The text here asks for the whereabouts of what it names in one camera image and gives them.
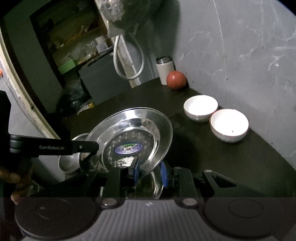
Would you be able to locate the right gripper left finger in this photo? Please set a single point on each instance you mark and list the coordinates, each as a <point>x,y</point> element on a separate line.
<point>121,181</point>

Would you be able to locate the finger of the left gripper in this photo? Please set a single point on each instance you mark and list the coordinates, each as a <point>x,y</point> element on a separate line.
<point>69,151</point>

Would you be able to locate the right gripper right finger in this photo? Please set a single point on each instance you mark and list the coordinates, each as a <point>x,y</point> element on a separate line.
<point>182,183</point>

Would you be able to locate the shiny steel plate with sticker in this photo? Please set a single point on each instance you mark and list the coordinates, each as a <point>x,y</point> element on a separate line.
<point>142,133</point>

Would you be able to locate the white ceramic bowl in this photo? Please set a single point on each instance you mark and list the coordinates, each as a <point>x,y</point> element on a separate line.
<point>229,125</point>
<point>199,108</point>

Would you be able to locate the green box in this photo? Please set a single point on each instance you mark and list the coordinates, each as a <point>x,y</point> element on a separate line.
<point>67,66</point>

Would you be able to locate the red ball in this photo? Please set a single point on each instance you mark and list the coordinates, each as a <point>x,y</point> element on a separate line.
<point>176,80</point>

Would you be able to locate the dark grey cabinet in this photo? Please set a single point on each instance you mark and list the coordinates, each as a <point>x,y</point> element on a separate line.
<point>101,79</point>

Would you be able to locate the white cylindrical bottle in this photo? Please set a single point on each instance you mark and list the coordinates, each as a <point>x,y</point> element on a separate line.
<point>164,66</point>

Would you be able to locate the crinkled foil bag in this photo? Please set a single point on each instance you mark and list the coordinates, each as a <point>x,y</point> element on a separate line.
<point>126,16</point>

